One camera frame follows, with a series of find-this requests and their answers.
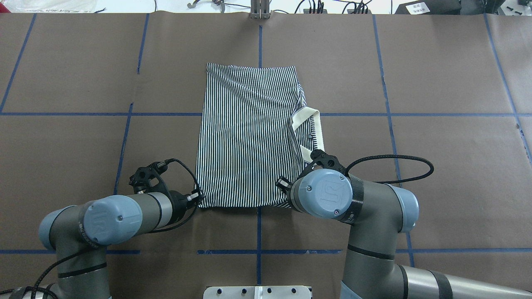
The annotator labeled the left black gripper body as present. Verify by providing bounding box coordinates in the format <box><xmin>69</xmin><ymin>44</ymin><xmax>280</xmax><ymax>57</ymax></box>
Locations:
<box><xmin>170</xmin><ymin>189</ymin><xmax>205</xmax><ymax>220</ymax></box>

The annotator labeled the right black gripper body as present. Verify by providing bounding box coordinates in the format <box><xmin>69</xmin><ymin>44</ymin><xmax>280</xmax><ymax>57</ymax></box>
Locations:
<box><xmin>276</xmin><ymin>176</ymin><xmax>294</xmax><ymax>199</ymax></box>

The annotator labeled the blue white striped polo shirt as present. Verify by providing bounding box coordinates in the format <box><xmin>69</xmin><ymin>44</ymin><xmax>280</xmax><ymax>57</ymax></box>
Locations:
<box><xmin>196</xmin><ymin>63</ymin><xmax>324</xmax><ymax>208</ymax></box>

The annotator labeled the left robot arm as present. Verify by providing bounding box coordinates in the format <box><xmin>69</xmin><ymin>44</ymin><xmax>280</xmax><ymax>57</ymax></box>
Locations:
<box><xmin>1</xmin><ymin>190</ymin><xmax>204</xmax><ymax>299</ymax></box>

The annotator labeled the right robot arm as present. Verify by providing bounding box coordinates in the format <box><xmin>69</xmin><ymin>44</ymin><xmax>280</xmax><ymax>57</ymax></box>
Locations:
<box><xmin>276</xmin><ymin>169</ymin><xmax>531</xmax><ymax>299</ymax></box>

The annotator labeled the black box with label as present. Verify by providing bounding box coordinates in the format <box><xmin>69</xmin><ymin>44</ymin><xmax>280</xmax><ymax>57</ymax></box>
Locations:
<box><xmin>393</xmin><ymin>0</ymin><xmax>462</xmax><ymax>15</ymax></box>

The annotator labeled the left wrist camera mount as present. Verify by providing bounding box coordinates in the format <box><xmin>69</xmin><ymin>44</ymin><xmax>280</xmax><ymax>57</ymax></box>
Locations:
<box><xmin>129</xmin><ymin>161</ymin><xmax>170</xmax><ymax>196</ymax></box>

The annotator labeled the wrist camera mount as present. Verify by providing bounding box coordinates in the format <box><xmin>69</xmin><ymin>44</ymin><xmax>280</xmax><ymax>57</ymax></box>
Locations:
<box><xmin>129</xmin><ymin>161</ymin><xmax>170</xmax><ymax>196</ymax></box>
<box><xmin>300</xmin><ymin>149</ymin><xmax>348</xmax><ymax>177</ymax></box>

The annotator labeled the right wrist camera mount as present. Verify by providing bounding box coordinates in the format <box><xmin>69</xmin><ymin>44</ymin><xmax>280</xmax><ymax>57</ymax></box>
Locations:
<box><xmin>300</xmin><ymin>149</ymin><xmax>348</xmax><ymax>177</ymax></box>

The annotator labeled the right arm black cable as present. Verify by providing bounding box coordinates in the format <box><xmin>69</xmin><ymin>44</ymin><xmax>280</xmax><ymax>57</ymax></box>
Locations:
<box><xmin>344</xmin><ymin>154</ymin><xmax>435</xmax><ymax>185</ymax></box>

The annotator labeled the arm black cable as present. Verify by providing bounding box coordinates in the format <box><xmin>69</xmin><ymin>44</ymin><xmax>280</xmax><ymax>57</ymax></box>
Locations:
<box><xmin>0</xmin><ymin>158</ymin><xmax>204</xmax><ymax>299</ymax></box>
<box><xmin>344</xmin><ymin>154</ymin><xmax>435</xmax><ymax>185</ymax></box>

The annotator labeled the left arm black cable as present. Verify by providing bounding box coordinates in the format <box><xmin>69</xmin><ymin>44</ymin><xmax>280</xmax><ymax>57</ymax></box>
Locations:
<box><xmin>0</xmin><ymin>158</ymin><xmax>204</xmax><ymax>299</ymax></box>

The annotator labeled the aluminium frame post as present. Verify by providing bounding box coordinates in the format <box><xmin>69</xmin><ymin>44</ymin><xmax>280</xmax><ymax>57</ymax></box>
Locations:
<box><xmin>250</xmin><ymin>0</ymin><xmax>271</xmax><ymax>20</ymax></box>

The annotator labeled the black cable on desk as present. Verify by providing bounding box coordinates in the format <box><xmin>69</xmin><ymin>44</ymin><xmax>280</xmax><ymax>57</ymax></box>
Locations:
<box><xmin>154</xmin><ymin>0</ymin><xmax>393</xmax><ymax>15</ymax></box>

